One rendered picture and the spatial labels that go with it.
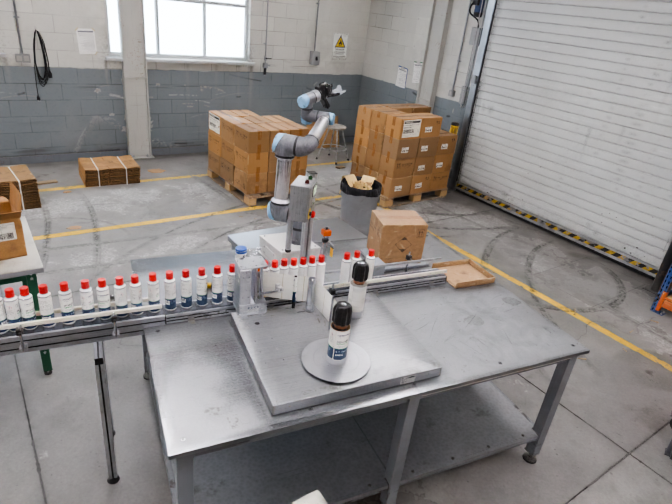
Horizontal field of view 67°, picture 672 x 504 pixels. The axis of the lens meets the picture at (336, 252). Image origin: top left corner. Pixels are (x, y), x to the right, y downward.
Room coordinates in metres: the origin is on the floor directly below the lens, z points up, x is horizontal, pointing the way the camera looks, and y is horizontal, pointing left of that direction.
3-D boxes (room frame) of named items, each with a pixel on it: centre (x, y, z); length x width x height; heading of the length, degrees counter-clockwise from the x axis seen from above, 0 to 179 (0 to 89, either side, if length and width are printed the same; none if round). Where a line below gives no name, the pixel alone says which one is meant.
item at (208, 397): (2.39, -0.09, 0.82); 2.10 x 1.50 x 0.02; 118
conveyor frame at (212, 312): (2.42, 0.06, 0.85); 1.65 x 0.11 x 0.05; 118
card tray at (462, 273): (2.88, -0.82, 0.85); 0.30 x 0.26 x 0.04; 118
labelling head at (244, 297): (2.14, 0.40, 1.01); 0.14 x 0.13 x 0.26; 118
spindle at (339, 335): (1.81, -0.06, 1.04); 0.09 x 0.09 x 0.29
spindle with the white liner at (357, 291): (2.21, -0.13, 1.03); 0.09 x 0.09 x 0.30
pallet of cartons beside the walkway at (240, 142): (6.33, 1.17, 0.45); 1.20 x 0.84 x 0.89; 40
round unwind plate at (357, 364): (1.81, -0.06, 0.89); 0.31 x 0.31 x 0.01
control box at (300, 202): (2.44, 0.20, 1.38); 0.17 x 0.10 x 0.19; 173
